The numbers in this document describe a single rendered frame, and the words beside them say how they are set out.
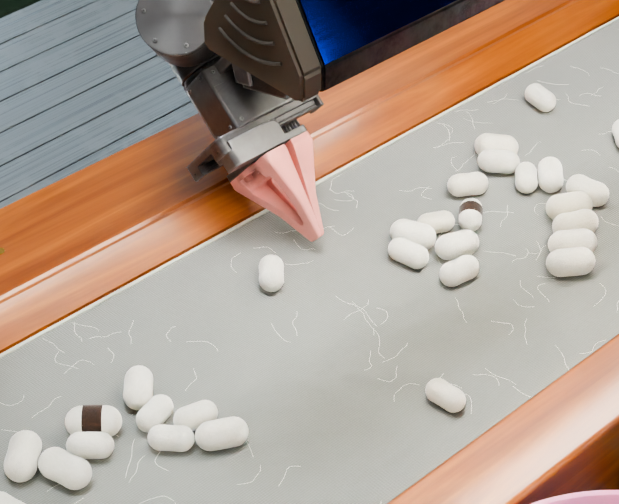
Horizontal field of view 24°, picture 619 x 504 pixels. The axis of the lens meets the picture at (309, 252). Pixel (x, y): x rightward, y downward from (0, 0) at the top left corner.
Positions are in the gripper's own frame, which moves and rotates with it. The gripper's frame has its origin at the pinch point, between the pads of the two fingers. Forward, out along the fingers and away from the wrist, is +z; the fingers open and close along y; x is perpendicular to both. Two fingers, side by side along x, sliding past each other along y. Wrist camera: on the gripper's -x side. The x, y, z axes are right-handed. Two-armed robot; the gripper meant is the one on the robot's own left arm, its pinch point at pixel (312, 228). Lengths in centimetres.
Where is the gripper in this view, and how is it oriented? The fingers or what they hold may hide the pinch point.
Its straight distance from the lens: 112.4
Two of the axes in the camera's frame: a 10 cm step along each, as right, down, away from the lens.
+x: -4.4, 3.0, 8.5
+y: 7.3, -4.2, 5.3
